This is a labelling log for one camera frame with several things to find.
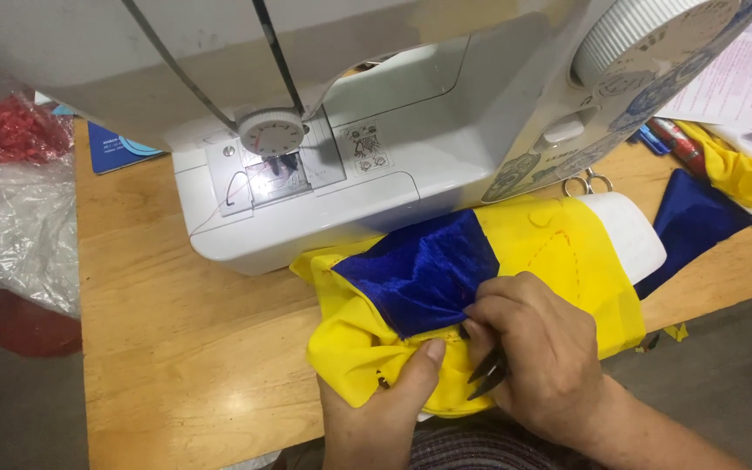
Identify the person's right hand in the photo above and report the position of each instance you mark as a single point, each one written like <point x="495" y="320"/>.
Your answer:
<point x="546" y="365"/>

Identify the person's left hand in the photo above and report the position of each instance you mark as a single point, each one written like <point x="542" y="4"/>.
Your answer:
<point x="376" y="418"/>

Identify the person's right fingers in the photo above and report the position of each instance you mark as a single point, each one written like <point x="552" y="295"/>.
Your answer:
<point x="503" y="307"/>

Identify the black thread snips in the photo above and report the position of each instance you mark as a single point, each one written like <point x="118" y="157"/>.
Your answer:
<point x="488" y="375"/>

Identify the yellow fabric piece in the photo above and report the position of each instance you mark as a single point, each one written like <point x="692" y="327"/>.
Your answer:
<point x="565" y="254"/>

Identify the blue satin patch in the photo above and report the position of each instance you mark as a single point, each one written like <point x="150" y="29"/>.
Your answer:
<point x="415" y="274"/>

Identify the person's striped clothing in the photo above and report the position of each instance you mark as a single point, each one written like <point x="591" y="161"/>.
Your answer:
<point x="480" y="450"/>

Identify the white cloth piece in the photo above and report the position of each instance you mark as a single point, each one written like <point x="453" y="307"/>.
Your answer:
<point x="630" y="235"/>

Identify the silver scissors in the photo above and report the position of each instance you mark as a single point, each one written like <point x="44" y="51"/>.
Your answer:
<point x="586" y="183"/>

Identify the small yellow fabric scraps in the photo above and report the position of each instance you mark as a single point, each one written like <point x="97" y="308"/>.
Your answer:
<point x="676" y="331"/>

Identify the white sewing machine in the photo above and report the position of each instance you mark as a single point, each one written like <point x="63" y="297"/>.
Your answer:
<point x="415" y="150"/>

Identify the loose blue satin fabric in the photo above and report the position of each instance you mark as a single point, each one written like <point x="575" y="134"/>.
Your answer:
<point x="696" y="222"/>

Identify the blue pen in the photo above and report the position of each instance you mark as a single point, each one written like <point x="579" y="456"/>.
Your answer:
<point x="651" y="140"/>

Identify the crumpled yellow fabric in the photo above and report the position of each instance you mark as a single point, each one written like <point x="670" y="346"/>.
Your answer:
<point x="741" y="170"/>

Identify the thin red thread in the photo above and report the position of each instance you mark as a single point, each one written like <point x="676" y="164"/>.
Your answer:
<point x="222" y="205"/>

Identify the printed paper sheets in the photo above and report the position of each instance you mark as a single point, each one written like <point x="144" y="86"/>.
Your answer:
<point x="741" y="78"/>

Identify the blue booklet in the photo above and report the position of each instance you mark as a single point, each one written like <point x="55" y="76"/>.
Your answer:
<point x="111" y="153"/>

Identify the red round stool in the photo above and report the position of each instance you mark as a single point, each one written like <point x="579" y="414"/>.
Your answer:
<point x="30" y="326"/>

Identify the clear plastic bag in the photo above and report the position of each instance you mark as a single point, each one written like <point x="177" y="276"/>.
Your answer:
<point x="23" y="228"/>

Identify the red shredded material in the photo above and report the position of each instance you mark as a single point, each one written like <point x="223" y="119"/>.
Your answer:
<point x="14" y="130"/>

